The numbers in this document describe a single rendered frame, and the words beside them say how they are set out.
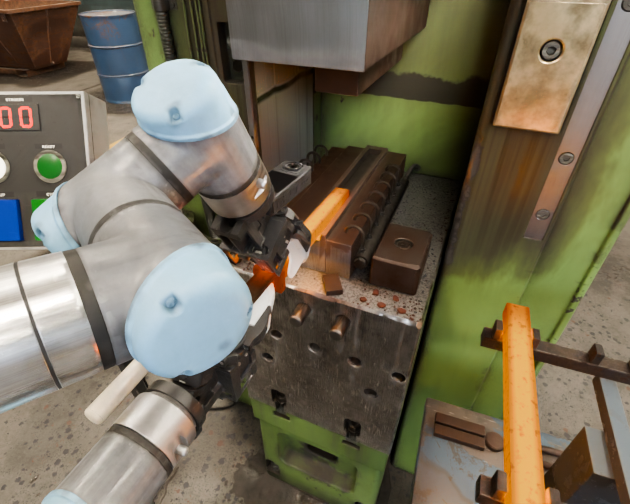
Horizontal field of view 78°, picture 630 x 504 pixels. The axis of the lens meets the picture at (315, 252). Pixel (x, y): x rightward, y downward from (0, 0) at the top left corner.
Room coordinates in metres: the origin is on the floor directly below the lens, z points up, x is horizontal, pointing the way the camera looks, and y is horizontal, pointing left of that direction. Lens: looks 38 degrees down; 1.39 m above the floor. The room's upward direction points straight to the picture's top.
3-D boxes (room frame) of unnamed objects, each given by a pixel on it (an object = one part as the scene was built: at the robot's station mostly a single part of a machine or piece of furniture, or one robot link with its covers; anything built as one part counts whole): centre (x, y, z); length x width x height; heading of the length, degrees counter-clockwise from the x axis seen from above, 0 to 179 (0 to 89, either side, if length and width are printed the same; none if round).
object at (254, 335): (0.33, 0.09, 1.02); 0.09 x 0.05 x 0.02; 154
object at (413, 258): (0.56, -0.16, 0.95); 0.12 x 0.08 x 0.06; 157
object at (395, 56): (0.80, -0.09, 1.24); 0.30 x 0.07 x 0.06; 157
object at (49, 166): (0.64, 0.47, 1.09); 0.05 x 0.03 x 0.04; 67
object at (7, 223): (0.60, 0.57, 1.01); 0.07 x 0.05 x 0.07; 92
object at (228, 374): (0.28, 0.13, 0.99); 0.12 x 0.08 x 0.09; 157
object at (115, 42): (4.92, 2.25, 0.44); 0.59 x 0.59 x 0.88
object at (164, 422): (0.21, 0.16, 1.00); 0.08 x 0.05 x 0.08; 67
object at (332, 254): (0.77, -0.05, 0.96); 0.42 x 0.20 x 0.09; 157
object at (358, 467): (0.76, -0.11, 0.23); 0.55 x 0.37 x 0.47; 157
